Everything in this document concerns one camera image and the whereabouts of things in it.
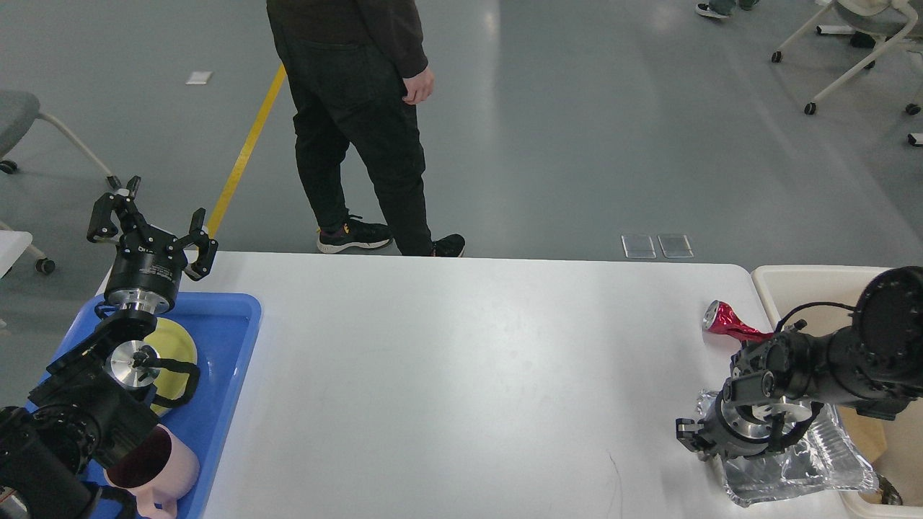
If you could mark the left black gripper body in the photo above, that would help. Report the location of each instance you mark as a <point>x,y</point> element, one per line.
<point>144,278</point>

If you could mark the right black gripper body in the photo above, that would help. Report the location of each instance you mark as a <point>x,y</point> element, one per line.
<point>748,431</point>

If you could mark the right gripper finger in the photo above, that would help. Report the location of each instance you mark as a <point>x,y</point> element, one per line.
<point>689,434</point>

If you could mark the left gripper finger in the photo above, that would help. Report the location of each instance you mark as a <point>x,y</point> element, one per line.
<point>206,246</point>
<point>116,220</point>

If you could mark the yellow plate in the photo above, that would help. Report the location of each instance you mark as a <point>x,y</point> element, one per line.
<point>171,340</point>

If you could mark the aluminium foil tray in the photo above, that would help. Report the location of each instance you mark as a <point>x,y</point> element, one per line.
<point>825,458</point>

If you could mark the crushed red can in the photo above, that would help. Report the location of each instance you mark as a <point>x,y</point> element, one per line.
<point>721,319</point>

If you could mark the pink mug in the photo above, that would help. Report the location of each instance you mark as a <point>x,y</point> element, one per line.
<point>158,473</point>

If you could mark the brown paper bag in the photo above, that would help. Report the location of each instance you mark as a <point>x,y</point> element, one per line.
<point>867,434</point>

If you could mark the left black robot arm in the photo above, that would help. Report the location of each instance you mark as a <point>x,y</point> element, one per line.
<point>96,403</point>

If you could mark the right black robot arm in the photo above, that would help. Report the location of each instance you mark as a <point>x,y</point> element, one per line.
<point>780,381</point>

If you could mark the blue plastic tray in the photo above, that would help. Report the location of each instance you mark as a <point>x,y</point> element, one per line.
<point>224,328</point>

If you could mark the white office chair left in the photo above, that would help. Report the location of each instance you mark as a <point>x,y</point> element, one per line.
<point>19,110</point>

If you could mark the white office chair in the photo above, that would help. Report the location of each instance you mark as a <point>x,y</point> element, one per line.
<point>879,26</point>
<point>19,110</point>

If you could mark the beige waste bin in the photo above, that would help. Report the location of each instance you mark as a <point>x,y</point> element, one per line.
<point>783,288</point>

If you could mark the floor socket plate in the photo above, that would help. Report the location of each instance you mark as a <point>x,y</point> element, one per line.
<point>639,246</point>
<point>676,246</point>

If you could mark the person in black clothes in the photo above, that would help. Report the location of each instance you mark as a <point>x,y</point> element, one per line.
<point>357,71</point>

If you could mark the person in grey jeans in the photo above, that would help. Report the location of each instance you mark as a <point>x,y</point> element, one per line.
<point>722,9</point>

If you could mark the white office chair right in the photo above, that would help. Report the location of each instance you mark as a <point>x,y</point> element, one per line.
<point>879,26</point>

